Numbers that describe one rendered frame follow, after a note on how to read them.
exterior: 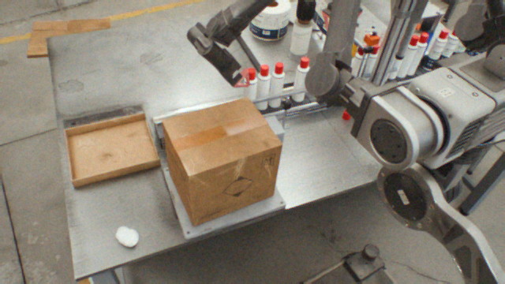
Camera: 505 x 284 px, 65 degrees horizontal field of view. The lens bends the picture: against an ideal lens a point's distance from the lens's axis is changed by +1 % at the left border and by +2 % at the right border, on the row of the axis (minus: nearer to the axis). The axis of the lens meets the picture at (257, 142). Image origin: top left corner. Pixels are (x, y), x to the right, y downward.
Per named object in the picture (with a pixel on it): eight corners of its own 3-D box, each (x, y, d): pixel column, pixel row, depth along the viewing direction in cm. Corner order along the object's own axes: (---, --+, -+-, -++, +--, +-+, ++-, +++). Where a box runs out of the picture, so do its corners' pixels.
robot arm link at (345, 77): (357, 80, 81) (368, 87, 85) (327, 54, 87) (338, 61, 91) (328, 114, 84) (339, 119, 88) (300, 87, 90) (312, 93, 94)
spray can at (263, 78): (263, 101, 167) (268, 61, 152) (269, 109, 164) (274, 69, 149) (252, 104, 165) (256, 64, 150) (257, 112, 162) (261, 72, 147)
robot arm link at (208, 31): (218, 20, 109) (238, 32, 115) (200, 1, 115) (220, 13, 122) (195, 55, 113) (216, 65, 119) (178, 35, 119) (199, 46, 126)
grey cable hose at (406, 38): (399, 54, 163) (419, 7, 148) (405, 59, 161) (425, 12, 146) (392, 56, 162) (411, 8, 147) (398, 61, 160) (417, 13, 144)
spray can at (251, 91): (252, 105, 165) (255, 65, 150) (256, 113, 162) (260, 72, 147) (240, 107, 163) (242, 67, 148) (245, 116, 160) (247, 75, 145)
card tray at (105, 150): (145, 119, 162) (144, 112, 159) (161, 166, 146) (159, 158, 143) (66, 136, 153) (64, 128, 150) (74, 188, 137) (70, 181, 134)
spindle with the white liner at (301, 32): (301, 50, 195) (312, -9, 174) (309, 60, 190) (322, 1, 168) (285, 52, 193) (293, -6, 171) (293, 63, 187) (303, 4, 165)
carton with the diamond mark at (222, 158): (245, 149, 152) (248, 95, 132) (274, 196, 138) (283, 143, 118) (169, 173, 141) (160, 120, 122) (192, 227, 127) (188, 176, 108)
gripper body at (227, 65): (226, 50, 127) (213, 38, 121) (243, 67, 121) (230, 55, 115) (213, 65, 128) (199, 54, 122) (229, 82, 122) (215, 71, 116)
